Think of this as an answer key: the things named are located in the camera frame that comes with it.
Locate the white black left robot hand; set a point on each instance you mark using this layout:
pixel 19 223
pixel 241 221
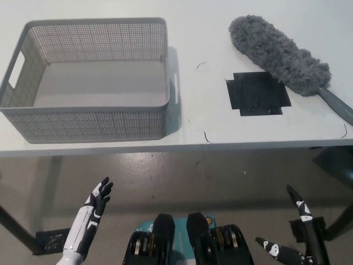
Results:
pixel 82 225

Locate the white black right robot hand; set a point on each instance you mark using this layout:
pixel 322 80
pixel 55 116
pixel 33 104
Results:
pixel 309 229

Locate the grey fluffy duster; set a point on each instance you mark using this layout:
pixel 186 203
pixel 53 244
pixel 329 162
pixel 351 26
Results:
pixel 275 52

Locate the grey perforated plastic basket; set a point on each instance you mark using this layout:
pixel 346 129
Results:
pixel 82 127

